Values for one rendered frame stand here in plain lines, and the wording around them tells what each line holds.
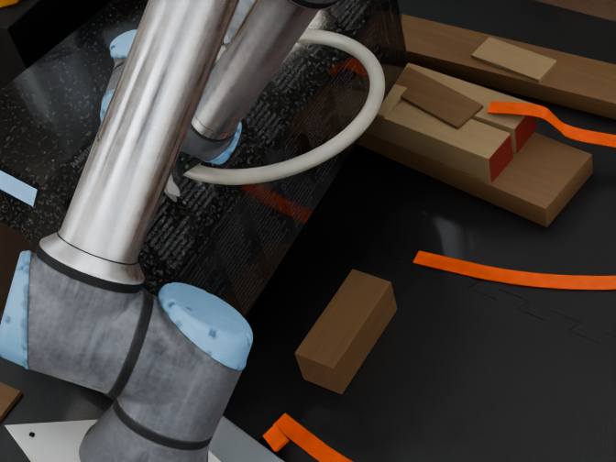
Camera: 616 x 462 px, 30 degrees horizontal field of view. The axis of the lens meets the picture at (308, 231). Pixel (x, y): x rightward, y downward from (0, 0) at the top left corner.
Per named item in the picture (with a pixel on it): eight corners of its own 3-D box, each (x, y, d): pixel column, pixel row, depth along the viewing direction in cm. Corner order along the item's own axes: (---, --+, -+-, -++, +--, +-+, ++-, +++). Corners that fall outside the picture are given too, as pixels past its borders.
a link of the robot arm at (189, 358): (219, 454, 159) (269, 345, 155) (102, 417, 155) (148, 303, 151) (213, 403, 174) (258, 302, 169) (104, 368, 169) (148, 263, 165)
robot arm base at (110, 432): (225, 507, 167) (252, 449, 165) (117, 511, 154) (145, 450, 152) (160, 433, 180) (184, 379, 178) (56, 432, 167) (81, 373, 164)
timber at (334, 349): (342, 395, 295) (333, 368, 286) (302, 379, 300) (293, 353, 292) (398, 309, 309) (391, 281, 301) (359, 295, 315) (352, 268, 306)
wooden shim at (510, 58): (471, 58, 361) (470, 54, 359) (489, 39, 365) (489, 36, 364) (539, 83, 347) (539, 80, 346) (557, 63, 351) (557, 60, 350)
